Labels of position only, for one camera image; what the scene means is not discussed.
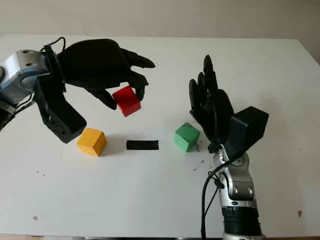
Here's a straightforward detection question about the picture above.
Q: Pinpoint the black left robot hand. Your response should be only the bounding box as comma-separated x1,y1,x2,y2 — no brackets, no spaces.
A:
57,38,156,111

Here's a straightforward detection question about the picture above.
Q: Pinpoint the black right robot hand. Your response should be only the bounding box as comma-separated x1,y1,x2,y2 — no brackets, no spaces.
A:
188,54,236,153

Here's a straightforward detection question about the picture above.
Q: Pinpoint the green wooden cube block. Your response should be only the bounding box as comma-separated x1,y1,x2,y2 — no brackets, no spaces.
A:
173,122,202,153

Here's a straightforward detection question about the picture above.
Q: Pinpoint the red wooden cube block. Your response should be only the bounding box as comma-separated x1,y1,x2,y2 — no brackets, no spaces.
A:
112,85,142,118

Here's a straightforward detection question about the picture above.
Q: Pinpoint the yellow wooden cube block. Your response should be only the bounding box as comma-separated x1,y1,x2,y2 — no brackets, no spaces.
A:
76,127,108,158

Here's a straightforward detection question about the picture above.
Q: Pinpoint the black tape strip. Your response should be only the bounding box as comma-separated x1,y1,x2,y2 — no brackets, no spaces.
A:
126,139,160,151

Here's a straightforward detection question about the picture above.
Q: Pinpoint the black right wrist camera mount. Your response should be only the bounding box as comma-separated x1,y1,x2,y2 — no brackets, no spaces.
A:
223,105,270,161

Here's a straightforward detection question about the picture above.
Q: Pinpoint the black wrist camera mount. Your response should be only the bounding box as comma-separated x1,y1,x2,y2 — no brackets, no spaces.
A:
223,105,270,161
33,44,88,145

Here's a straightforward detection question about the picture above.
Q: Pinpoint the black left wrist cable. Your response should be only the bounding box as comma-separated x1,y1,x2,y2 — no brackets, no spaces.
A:
42,36,67,55

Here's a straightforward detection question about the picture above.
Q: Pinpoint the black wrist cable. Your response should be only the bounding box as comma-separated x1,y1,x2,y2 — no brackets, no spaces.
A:
42,36,67,55
200,149,249,239

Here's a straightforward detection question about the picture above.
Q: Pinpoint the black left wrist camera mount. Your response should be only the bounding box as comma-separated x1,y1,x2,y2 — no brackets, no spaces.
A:
33,44,88,145

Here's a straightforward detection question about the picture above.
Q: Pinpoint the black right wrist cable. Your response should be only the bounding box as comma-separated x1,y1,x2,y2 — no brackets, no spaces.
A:
200,149,249,239

